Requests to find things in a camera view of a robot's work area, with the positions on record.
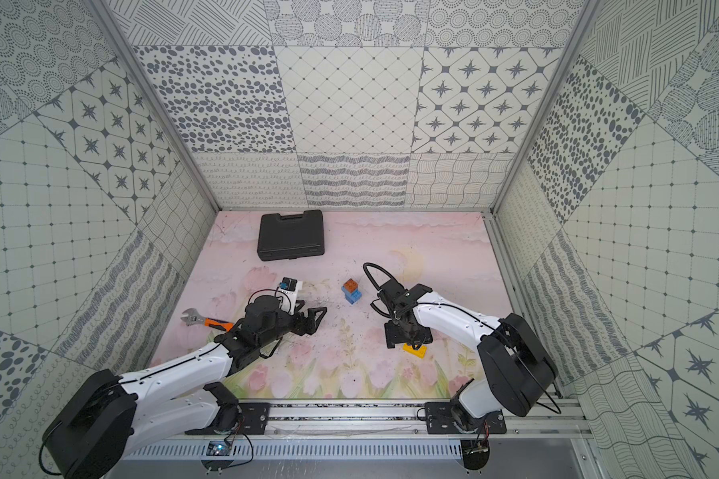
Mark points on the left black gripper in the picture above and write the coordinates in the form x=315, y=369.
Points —
x=297, y=320

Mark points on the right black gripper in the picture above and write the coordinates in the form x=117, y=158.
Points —
x=393, y=337

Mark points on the yellow lego brick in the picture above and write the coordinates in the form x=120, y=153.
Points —
x=419, y=351

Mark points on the light blue long lego brick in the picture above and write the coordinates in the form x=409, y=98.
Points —
x=352, y=296

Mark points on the brown lego brick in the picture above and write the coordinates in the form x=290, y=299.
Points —
x=350, y=286

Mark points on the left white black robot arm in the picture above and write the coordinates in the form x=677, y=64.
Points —
x=111, y=416

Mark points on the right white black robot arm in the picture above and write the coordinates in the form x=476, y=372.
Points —
x=517, y=368

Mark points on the pink floral table mat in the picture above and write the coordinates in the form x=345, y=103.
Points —
x=347, y=357

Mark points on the black plastic tool case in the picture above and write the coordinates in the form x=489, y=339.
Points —
x=291, y=236

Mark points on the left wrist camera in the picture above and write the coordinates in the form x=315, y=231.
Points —
x=290, y=287

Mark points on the adjustable wrench orange handle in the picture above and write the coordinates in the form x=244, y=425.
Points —
x=193, y=317

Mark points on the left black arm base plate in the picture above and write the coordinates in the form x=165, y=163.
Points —
x=250, y=418

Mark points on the aluminium rail frame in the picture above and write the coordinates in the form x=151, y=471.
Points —
x=398, y=418

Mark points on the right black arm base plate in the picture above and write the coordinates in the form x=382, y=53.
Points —
x=447, y=418

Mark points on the white perforated cable duct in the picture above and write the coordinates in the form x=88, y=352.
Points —
x=310, y=449

